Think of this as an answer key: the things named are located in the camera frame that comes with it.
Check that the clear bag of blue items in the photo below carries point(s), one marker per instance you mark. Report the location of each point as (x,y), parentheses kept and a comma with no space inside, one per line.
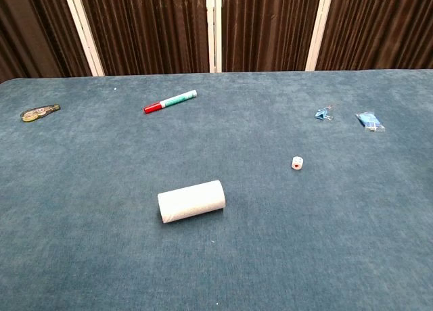
(370,122)

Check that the small white die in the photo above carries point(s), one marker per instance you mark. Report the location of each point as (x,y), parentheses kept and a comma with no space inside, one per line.
(297,162)

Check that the red capped white marker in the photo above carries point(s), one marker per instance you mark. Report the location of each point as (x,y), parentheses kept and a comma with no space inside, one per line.
(169,101)

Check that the brown pleated curtain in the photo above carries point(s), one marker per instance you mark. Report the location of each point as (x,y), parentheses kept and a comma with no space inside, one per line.
(152,27)

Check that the blue table cloth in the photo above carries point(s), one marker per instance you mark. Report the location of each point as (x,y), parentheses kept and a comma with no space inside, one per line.
(216,196)

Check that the white paper towel roll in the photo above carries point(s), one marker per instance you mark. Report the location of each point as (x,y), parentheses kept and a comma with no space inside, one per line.
(191,201)

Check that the blue binder clip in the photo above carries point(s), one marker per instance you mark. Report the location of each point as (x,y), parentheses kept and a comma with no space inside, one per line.
(323,114)

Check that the white screen frame post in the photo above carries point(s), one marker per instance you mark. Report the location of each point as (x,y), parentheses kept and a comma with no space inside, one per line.
(213,28)
(319,28)
(84,30)

